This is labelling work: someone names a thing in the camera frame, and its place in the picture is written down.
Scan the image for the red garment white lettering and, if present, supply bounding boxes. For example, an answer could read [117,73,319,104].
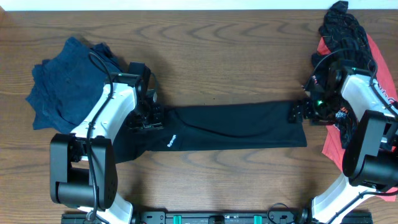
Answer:
[315,35,397,202]

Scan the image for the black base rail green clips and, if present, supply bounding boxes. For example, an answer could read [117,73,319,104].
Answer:
[61,208,373,224]

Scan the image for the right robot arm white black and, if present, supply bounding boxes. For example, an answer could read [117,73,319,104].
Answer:
[290,65,397,223]

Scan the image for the black patterned orange line garment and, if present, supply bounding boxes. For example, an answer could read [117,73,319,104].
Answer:
[312,1,377,149]

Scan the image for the black polo shirt white logo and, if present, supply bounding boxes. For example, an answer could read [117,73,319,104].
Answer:
[113,101,307,163]

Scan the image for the folded navy blue garment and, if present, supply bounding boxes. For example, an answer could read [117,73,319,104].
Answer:
[26,37,121,133]

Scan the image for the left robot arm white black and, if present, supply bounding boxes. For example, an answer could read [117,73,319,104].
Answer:
[50,72,161,223]

